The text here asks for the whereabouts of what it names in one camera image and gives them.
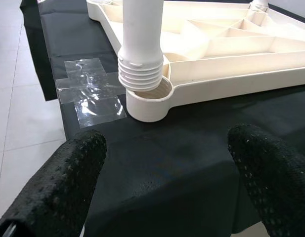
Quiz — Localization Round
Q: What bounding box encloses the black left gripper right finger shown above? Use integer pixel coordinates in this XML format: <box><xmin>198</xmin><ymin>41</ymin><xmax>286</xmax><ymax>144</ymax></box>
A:
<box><xmin>227</xmin><ymin>124</ymin><xmax>305</xmax><ymax>237</ymax></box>

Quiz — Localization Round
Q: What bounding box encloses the white plastic children table top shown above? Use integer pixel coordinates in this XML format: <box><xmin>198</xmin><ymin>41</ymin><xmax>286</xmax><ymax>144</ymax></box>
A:
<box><xmin>86</xmin><ymin>0</ymin><xmax>305</xmax><ymax>123</ymax></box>

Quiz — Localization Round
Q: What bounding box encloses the clear plastic wrap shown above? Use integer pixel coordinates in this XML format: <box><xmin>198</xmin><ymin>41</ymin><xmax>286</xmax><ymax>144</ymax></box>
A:
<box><xmin>55</xmin><ymin>58</ymin><xmax>128</xmax><ymax>129</ymax></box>

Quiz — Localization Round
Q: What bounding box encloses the black tablecloth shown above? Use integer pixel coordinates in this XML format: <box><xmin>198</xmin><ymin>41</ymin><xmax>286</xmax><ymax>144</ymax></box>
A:
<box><xmin>20</xmin><ymin>0</ymin><xmax>305</xmax><ymax>237</ymax></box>

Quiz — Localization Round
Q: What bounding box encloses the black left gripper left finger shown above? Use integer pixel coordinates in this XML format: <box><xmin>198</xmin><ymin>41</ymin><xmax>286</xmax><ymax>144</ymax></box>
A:
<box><xmin>0</xmin><ymin>129</ymin><xmax>108</xmax><ymax>237</ymax></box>

